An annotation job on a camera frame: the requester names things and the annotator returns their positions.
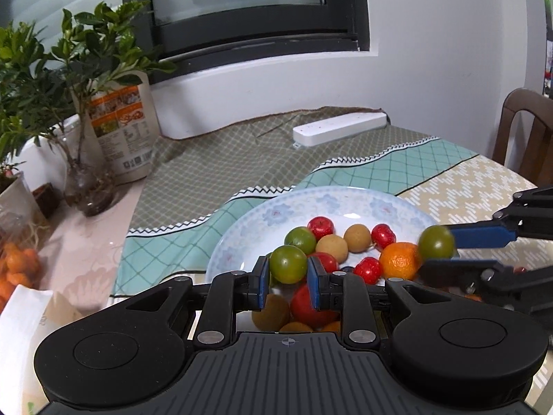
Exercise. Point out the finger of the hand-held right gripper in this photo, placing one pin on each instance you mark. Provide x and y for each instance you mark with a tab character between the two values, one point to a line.
458	270
479	235

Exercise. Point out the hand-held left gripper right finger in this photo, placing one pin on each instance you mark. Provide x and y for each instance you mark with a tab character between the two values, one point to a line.
313	283

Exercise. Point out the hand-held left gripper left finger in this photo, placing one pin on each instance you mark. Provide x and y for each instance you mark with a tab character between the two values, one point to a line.
261	283

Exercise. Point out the red tomato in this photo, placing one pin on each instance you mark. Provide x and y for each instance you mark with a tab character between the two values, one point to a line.
300	307
329	261

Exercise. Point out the small green plum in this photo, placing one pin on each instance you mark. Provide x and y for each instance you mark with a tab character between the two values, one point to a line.
300	240
288	263
436	242

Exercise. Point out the mandarin orange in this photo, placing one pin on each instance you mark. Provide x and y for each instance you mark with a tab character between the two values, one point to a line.
332	327
399	261
296	327

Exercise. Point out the white blue patterned plate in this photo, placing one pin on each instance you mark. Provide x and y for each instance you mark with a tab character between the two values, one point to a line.
259	224

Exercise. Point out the tan longan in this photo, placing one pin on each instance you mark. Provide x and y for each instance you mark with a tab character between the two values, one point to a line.
332	246
357	237
274	313

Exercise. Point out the dark blue grapes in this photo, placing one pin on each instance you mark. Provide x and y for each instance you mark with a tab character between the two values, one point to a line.
348	269

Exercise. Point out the small bumpy red fruit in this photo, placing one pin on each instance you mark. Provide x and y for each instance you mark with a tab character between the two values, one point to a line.
321	225
368	268
383	235

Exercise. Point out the brown wooden chair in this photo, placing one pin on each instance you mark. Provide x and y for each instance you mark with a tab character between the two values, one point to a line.
527	134

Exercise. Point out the patterned tablecloth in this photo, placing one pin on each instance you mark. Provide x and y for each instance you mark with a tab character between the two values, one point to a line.
216	168

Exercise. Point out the white power strip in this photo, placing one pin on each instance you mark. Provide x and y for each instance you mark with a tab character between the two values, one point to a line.
341	125

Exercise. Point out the white orange printed snack bag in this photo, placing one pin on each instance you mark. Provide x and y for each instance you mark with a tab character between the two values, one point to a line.
125	129

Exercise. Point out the white tissue pack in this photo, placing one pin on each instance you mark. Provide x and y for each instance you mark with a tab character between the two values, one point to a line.
26	333

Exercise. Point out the clear plastic box of kumquats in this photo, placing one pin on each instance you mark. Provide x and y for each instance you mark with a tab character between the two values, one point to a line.
17	259

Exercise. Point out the thin plant in white pot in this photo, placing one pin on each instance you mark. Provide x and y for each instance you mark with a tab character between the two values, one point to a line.
15	199

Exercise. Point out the leafy plant in glass vase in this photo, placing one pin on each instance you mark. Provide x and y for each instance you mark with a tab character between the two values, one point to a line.
99	56

